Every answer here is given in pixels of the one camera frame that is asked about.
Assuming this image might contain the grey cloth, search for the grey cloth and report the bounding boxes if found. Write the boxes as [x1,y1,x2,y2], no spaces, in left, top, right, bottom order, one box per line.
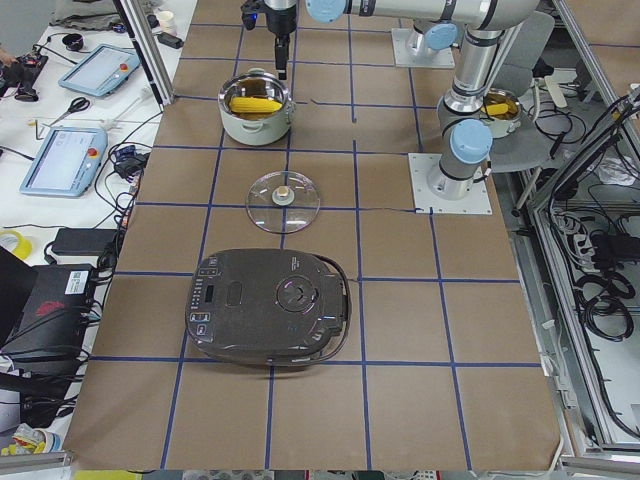
[49,0,121,30]

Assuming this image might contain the black scissors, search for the black scissors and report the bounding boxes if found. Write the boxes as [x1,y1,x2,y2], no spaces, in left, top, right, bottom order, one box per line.
[50,96,91,126]

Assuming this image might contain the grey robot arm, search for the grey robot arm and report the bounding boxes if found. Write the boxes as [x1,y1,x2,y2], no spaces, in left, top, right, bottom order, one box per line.
[306,0,537,201]
[264,0,297,80]

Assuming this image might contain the black rice cooker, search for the black rice cooker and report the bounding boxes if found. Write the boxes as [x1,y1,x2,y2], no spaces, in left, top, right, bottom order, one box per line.
[185,248,352,367]

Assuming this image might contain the aluminium frame post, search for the aluminium frame post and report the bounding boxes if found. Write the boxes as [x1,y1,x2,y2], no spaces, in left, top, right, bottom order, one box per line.
[113,0,174,106]

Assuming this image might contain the pale green electric pot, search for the pale green electric pot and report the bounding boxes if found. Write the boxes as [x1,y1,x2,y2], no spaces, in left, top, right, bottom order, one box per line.
[218,68,296,146]

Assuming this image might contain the near blue teach pendant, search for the near blue teach pendant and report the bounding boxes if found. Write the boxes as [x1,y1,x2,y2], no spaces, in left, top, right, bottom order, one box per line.
[19,127,108,198]

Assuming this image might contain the yellow tape roll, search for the yellow tape roll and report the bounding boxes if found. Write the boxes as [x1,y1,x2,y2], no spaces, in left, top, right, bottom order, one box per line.
[0,229,32,260]

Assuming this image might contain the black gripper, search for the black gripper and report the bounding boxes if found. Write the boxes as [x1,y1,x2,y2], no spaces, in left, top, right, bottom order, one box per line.
[274,34,290,81]

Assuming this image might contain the glass pot lid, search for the glass pot lid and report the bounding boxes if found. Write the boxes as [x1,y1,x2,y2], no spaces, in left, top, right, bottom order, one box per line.
[245,170,320,234]

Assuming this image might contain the far blue teach pendant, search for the far blue teach pendant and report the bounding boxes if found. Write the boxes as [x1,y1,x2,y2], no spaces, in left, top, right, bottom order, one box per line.
[58,44,140,97]

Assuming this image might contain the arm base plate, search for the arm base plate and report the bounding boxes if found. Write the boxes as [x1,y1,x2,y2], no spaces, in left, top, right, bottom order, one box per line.
[391,23,458,69]
[408,153,492,215]

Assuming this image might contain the yellow corn cob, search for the yellow corn cob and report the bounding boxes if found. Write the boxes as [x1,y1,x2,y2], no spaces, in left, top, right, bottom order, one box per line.
[229,96,282,115]

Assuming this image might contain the black computer box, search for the black computer box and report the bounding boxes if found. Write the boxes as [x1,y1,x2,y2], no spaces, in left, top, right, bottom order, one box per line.
[1,263,97,361]

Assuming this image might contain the black round cap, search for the black round cap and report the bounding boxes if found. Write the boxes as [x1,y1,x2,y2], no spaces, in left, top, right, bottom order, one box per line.
[62,33,84,52]

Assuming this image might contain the steel pot with corn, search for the steel pot with corn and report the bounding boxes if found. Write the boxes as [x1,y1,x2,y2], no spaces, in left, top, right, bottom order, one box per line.
[480,89,522,139]

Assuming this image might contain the blue teach pendant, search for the blue teach pendant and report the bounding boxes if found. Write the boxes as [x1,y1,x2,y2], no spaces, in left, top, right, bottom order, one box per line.
[58,44,140,97]
[19,127,108,198]

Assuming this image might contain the black laptop power brick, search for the black laptop power brick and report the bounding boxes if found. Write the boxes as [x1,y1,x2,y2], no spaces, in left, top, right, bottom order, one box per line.
[51,228,116,256]

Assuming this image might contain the black power adapter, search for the black power adapter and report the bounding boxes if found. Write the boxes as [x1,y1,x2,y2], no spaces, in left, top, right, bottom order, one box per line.
[156,32,184,49]

